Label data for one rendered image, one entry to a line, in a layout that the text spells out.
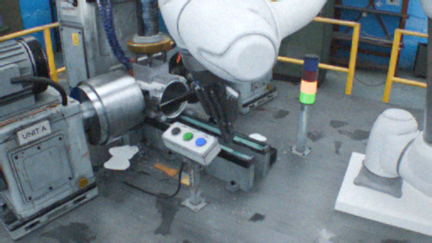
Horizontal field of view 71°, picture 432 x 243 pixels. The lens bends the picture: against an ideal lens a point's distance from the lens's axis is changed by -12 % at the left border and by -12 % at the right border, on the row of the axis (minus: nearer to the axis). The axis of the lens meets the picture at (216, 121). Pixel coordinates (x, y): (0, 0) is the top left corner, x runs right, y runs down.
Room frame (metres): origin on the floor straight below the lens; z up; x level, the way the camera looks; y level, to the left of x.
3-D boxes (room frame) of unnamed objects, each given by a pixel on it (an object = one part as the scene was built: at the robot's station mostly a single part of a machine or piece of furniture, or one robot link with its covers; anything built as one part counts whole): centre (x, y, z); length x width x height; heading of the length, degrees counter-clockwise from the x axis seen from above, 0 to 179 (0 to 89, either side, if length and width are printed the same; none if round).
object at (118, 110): (1.10, 0.44, 1.04); 0.37 x 0.25 x 0.25; 140
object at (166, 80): (1.34, 0.25, 1.02); 0.20 x 0.19 x 0.19; 50
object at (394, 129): (0.95, -0.62, 1.00); 0.18 x 0.16 x 0.22; 23
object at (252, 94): (1.80, -0.14, 0.99); 0.35 x 0.31 x 0.37; 140
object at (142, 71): (1.36, 0.28, 1.11); 0.12 x 0.11 x 0.07; 50
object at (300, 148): (1.22, -0.36, 1.01); 0.08 x 0.08 x 0.42; 50
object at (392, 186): (0.97, -0.62, 0.86); 0.22 x 0.18 x 0.06; 146
